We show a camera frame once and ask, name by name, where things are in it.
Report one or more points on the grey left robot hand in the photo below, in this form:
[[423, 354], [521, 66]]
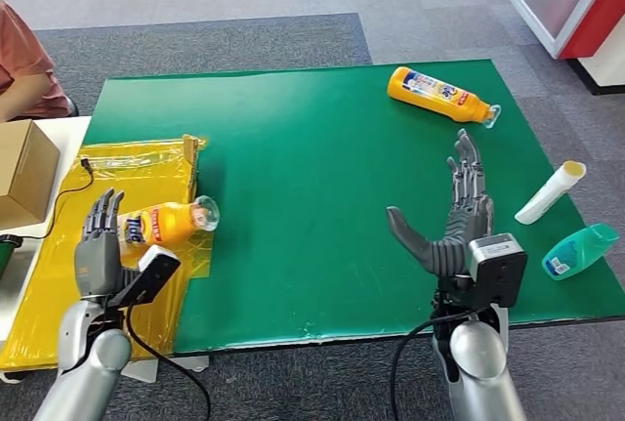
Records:
[[97, 263]]

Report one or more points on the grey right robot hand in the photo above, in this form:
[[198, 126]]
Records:
[[459, 224]]

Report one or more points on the large orange bottle clear cap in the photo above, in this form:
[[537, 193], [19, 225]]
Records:
[[166, 224]]

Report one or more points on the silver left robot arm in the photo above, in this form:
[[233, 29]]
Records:
[[83, 379]]

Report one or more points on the white tube bottle yellow cap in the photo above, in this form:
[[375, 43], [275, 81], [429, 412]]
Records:
[[546, 197]]

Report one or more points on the slim orange bottle clear cap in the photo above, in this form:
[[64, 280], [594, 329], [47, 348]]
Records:
[[429, 94]]

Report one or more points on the teal plastic bottle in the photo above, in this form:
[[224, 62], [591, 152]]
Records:
[[576, 253]]

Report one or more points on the yellow plastic bag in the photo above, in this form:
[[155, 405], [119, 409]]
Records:
[[44, 314]]

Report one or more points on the dark green container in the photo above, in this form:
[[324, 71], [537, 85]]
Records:
[[7, 253]]

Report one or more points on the white floor plate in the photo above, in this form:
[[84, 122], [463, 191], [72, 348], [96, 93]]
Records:
[[139, 373]]

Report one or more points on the white side table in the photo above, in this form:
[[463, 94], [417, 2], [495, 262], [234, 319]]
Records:
[[68, 140]]

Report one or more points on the brown cardboard box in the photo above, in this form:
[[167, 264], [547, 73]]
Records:
[[24, 172]]

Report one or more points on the small cardboard piece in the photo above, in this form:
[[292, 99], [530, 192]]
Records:
[[190, 149]]

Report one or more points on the green table mat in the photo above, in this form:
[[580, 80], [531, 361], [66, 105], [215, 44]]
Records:
[[317, 211]]

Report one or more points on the person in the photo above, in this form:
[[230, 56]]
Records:
[[24, 62]]

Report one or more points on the red and white display stand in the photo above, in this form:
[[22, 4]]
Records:
[[595, 23]]

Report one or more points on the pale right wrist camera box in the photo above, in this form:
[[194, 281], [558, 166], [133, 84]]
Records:
[[498, 269]]

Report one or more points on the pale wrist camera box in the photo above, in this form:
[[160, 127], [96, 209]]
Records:
[[151, 272], [498, 269]]

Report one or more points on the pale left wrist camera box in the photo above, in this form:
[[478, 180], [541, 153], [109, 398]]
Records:
[[151, 272]]

